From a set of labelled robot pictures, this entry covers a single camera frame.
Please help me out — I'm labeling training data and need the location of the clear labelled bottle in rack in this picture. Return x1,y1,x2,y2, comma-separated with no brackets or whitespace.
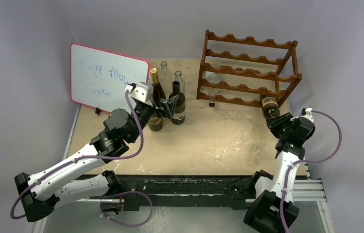
205,71,222,107

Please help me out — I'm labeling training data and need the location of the red framed whiteboard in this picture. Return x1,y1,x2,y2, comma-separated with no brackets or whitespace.
70,43,150,112

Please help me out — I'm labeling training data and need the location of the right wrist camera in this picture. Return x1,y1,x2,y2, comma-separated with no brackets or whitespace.
291,108,314,123

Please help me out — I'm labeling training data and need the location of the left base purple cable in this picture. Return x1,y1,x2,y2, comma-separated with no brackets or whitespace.
100,189,154,227

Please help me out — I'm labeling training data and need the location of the dark gold-capped wine bottle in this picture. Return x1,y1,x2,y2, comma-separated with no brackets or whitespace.
150,68,166,103

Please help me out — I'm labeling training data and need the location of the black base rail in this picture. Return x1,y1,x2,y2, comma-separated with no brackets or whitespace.
94,175,256,211

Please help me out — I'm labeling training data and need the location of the brown wooden wine rack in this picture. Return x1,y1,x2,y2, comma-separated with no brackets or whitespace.
196,30,302,106

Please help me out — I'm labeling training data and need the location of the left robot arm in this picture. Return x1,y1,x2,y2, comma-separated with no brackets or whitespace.
10,96,178,222

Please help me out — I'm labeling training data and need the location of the clear slim glass bottle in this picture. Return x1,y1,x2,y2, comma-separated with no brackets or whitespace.
158,61,173,96

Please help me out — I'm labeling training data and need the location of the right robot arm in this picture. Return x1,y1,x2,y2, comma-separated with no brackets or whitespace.
243,110,315,233

